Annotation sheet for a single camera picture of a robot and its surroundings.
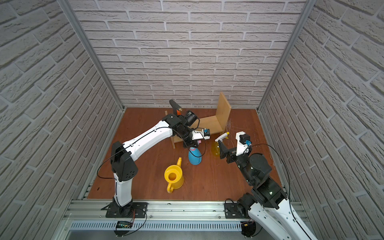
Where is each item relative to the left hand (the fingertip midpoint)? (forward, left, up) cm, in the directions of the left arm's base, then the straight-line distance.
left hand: (196, 139), depth 81 cm
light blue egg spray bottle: (-6, +1, -10) cm, 11 cm away
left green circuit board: (-37, +36, -21) cm, 56 cm away
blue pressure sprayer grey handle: (+12, +11, +13) cm, 21 cm away
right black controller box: (-40, -26, -18) cm, 51 cm away
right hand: (-10, -12, +15) cm, 22 cm away
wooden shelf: (-3, -3, +14) cm, 15 cm away
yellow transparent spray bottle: (-1, -12, -8) cm, 15 cm away
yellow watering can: (-18, +11, -6) cm, 22 cm away
